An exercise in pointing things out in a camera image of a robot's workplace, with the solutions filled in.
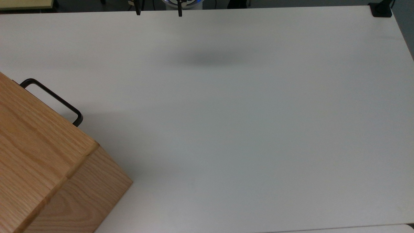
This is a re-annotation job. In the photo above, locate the black camera stand clamp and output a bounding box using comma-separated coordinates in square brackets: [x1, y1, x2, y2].
[369, 0, 396, 17]

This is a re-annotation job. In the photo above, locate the black metal drawer handle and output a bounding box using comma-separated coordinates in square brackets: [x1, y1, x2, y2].
[20, 79, 83, 127]

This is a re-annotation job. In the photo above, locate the wooden cabinet body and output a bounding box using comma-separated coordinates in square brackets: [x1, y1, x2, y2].
[0, 72, 133, 233]

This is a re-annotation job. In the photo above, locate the pale yellow furniture panel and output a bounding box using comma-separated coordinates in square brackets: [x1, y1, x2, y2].
[0, 0, 54, 10]

